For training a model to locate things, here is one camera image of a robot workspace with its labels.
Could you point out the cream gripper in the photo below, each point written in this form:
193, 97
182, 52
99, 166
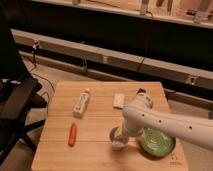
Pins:
119, 136

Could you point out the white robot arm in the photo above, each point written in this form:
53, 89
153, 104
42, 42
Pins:
138, 113

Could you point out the white rectangular block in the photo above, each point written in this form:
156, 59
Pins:
118, 101

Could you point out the green bowl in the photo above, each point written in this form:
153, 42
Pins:
156, 143

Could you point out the black rectangular block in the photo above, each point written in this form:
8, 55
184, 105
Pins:
141, 91

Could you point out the orange carrot toy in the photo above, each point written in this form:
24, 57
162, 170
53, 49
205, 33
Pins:
72, 135

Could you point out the white tube bottle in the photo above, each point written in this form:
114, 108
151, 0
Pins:
81, 104

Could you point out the black chair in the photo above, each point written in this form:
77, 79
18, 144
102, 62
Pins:
18, 95

